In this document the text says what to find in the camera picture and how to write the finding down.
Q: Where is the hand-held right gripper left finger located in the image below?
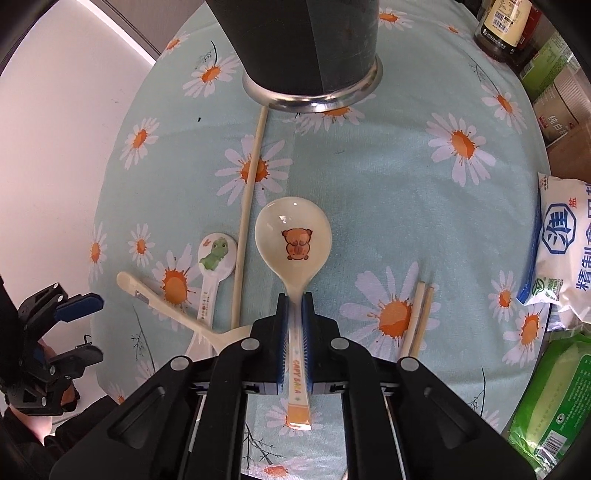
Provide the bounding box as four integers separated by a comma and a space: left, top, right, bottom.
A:
55, 305, 289, 480

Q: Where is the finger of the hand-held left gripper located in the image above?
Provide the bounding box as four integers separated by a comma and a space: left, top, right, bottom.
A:
17, 283, 105, 325
30, 339, 105, 385

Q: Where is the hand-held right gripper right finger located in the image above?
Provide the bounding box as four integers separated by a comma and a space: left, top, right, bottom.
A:
300, 305, 539, 480

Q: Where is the plain cream spoon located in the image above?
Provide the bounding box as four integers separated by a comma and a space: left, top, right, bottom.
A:
116, 284, 252, 358

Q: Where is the cream spoon brown animal print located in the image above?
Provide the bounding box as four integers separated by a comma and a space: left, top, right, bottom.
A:
255, 196, 333, 428

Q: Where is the white spoon green dinosaur print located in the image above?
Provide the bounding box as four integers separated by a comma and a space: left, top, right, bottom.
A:
185, 233, 238, 365

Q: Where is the black cylindrical utensil holder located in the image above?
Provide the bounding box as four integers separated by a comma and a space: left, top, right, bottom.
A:
205, 0, 385, 112

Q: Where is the person's left forearm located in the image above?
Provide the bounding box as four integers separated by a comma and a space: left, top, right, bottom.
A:
44, 392, 139, 469

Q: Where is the person's left hand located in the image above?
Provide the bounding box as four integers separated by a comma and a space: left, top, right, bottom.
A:
0, 406, 58, 446

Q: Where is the daisy print blue tablecloth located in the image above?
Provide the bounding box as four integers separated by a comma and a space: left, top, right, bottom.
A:
90, 0, 555, 480

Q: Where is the green sugar bag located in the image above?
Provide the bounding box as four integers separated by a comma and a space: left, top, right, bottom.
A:
508, 332, 591, 472

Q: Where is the white and blue salt bag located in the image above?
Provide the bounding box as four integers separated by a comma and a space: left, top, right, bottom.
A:
517, 172, 591, 324

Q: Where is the white plastic jar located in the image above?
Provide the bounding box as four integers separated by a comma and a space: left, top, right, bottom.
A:
533, 69, 591, 144

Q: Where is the soy sauce bottle beige label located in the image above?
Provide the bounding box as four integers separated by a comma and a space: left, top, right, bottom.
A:
475, 0, 532, 63

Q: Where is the clear bottle green label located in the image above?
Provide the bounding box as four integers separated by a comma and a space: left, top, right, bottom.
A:
519, 30, 580, 97

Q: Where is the dark glass bottle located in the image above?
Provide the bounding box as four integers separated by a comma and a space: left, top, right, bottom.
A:
510, 0, 544, 68

